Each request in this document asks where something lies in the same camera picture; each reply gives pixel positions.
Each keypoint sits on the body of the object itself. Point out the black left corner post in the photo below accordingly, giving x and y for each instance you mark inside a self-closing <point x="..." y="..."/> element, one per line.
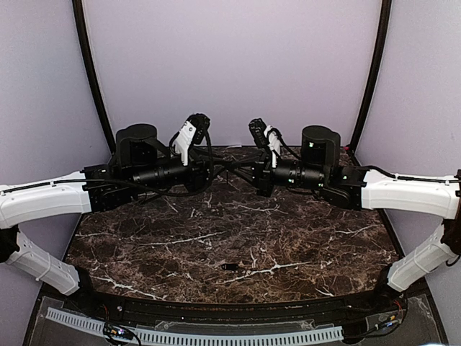
<point x="91" y="73"/>

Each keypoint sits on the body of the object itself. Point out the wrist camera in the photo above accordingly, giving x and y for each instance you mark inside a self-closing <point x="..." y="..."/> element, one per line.
<point x="268" y="138"/>
<point x="191" y="133"/>

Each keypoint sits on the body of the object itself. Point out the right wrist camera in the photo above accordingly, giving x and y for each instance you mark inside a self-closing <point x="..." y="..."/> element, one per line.
<point x="268" y="138"/>

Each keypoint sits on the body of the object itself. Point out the circuit board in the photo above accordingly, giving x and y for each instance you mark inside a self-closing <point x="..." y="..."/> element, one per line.
<point x="116" y="332"/>
<point x="389" y="321"/>

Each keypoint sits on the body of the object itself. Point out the key with black head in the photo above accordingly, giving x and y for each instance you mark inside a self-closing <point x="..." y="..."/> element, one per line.
<point x="230" y="266"/>

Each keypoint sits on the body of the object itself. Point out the left circuit board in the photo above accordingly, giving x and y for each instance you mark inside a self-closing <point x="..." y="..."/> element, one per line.
<point x="116" y="332"/>

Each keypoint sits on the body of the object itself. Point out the black front rail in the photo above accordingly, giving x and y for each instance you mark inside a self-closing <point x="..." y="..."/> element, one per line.
<point x="144" y="311"/>

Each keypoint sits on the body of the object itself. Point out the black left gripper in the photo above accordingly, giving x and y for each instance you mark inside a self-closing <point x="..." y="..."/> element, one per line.
<point x="199" y="178"/>

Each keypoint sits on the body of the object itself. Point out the black right corner post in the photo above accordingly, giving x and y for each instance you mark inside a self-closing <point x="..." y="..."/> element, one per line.
<point x="379" y="46"/>

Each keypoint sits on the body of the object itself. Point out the white slotted cable duct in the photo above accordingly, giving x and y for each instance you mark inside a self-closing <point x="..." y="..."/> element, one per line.
<point x="143" y="336"/>

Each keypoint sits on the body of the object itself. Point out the right circuit board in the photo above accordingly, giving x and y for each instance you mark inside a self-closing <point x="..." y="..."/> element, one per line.
<point x="389" y="321"/>

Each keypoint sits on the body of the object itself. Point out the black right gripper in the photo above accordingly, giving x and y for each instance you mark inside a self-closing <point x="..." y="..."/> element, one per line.
<point x="262" y="174"/>

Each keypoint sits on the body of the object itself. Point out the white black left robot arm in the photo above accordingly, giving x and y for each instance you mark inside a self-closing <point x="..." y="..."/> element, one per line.
<point x="140" y="165"/>

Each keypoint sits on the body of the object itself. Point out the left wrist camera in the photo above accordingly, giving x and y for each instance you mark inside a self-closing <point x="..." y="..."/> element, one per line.
<point x="191" y="133"/>

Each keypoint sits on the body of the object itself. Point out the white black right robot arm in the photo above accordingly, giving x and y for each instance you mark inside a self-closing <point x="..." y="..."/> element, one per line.
<point x="317" y="169"/>

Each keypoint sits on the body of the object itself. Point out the black corner post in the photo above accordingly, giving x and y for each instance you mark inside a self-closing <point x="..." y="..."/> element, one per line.
<point x="91" y="73"/>
<point x="379" y="46"/>

